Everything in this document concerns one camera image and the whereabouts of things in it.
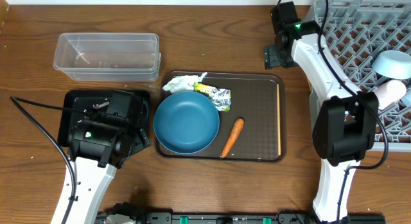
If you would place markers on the green foil snack wrapper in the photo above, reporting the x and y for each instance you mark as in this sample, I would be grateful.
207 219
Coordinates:
221 98

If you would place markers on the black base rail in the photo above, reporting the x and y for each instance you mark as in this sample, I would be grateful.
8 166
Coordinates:
167 218

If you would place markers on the orange carrot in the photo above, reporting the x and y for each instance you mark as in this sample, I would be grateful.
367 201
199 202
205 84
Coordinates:
233 136

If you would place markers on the clear plastic bin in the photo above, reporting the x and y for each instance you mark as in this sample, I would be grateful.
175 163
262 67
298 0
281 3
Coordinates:
108 57

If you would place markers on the crumpled white paper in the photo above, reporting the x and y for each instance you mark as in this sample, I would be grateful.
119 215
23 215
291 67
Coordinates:
183 83

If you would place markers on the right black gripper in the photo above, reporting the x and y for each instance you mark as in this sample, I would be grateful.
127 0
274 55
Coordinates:
271 57

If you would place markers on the light blue bowl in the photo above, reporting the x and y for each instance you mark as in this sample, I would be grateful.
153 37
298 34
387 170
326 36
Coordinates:
392 64

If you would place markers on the black plastic bin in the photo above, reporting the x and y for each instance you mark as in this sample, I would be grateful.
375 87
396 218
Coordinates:
81 100

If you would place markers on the light blue cup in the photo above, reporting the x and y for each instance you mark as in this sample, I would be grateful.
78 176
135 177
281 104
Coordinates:
406 99

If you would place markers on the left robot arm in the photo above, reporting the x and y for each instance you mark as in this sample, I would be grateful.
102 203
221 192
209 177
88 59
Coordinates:
109 127

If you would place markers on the dark blue plate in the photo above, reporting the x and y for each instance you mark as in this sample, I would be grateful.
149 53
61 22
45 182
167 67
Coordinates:
186 122

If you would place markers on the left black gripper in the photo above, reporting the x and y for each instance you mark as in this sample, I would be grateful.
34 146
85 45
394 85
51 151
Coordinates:
142 137

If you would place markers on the grey dishwasher rack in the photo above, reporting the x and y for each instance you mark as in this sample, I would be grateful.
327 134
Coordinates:
357 31

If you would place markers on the dark brown serving tray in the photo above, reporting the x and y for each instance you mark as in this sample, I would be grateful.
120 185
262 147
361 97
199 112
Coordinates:
254 98

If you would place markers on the white pink cup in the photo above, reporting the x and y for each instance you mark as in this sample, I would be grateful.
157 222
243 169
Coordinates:
389 93

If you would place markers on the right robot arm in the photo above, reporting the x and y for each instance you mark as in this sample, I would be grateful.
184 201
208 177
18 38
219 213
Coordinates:
345 118

